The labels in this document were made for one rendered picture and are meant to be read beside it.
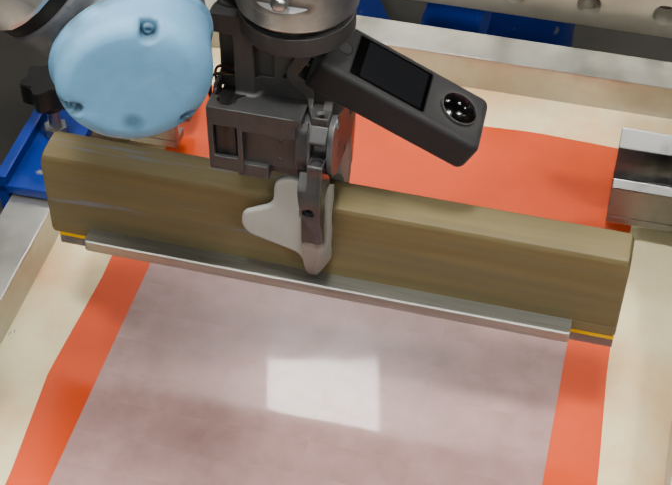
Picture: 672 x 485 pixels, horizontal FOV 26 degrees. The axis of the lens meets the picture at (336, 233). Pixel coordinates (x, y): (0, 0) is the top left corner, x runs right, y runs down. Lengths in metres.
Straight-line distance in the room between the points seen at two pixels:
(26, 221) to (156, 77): 0.54
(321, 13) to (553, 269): 0.24
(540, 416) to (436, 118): 0.29
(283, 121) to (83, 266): 0.35
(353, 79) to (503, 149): 0.42
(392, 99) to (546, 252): 0.15
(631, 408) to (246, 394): 0.29
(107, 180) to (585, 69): 0.50
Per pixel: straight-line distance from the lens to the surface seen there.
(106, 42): 0.66
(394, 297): 1.00
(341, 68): 0.88
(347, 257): 1.00
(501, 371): 1.12
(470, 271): 0.98
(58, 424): 1.10
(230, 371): 1.11
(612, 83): 1.32
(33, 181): 1.21
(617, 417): 1.10
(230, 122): 0.91
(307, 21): 0.85
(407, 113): 0.89
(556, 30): 2.10
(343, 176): 0.99
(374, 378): 1.10
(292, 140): 0.91
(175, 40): 0.66
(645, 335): 1.16
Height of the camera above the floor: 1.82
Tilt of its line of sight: 46 degrees down
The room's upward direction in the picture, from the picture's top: straight up
